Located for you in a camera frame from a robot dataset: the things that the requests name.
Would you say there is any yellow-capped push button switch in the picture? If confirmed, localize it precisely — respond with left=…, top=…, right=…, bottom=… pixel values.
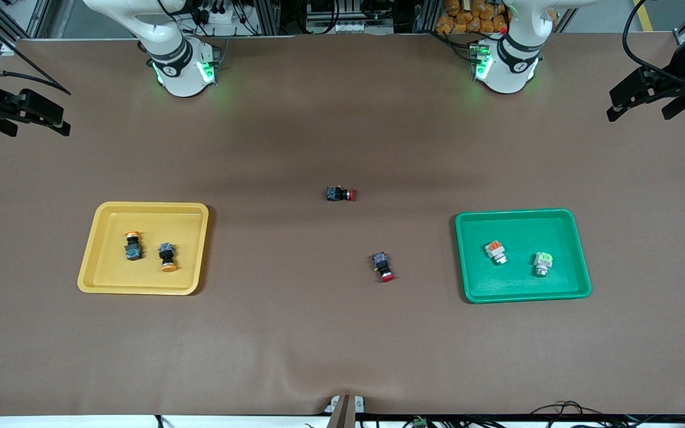
left=158, top=241, right=178, bottom=273
left=124, top=231, right=144, bottom=262

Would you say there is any orange square push button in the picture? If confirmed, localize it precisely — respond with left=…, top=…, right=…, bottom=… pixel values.
left=485, top=240, right=508, bottom=266

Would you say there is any yellow plastic tray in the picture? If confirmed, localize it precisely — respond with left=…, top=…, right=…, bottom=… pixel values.
left=77, top=201, right=210, bottom=296

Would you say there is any pile of orange objects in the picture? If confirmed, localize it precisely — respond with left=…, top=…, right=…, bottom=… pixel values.
left=436, top=0, right=508, bottom=34

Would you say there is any white power strip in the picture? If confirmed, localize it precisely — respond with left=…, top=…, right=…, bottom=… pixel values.
left=197, top=5, right=237, bottom=26

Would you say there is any green plastic tray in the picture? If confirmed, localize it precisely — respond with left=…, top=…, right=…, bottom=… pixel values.
left=454, top=208, right=593, bottom=304

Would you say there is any white terminal strip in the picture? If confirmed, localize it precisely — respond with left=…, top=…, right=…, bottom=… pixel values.
left=329, top=21, right=380, bottom=34

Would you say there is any brown table mat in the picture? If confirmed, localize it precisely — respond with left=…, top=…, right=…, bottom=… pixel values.
left=0, top=33, right=685, bottom=417

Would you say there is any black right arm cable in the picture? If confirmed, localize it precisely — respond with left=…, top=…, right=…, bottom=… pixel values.
left=0, top=0, right=73, bottom=96

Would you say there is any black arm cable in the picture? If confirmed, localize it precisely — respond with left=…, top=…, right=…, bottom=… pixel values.
left=0, top=0, right=73, bottom=96
left=622, top=0, right=685, bottom=78

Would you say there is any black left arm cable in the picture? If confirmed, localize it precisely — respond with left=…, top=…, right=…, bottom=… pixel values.
left=622, top=0, right=685, bottom=78

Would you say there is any bundle of black cables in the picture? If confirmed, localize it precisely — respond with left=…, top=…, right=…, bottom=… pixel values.
left=521, top=400, right=685, bottom=428

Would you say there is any metal table clamp bracket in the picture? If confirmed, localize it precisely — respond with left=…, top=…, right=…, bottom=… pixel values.
left=323, top=394, right=367, bottom=428

